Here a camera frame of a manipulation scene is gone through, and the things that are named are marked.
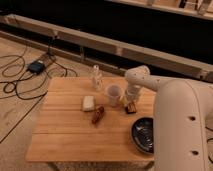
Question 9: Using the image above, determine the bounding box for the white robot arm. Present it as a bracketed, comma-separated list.
[125, 66, 213, 171]

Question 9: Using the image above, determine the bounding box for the white sponge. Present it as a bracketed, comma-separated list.
[82, 96, 95, 112]

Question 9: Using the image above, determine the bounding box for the translucent plastic cup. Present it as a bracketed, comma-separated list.
[106, 84, 122, 107]

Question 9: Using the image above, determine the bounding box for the brown sausage toy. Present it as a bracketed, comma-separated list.
[92, 106, 105, 124]

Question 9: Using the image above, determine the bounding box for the clear glass bottle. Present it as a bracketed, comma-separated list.
[92, 65, 102, 90]

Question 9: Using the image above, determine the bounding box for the dark round bowl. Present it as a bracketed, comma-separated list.
[131, 117, 154, 155]

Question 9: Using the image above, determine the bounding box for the wooden table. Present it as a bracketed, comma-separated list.
[26, 77, 155, 162]

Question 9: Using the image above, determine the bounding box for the black power adapter box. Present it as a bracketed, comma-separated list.
[27, 61, 45, 74]

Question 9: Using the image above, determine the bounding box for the black cable at right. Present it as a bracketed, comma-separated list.
[204, 116, 213, 156]

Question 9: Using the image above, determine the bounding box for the black floor cable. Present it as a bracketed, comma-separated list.
[0, 34, 79, 144]

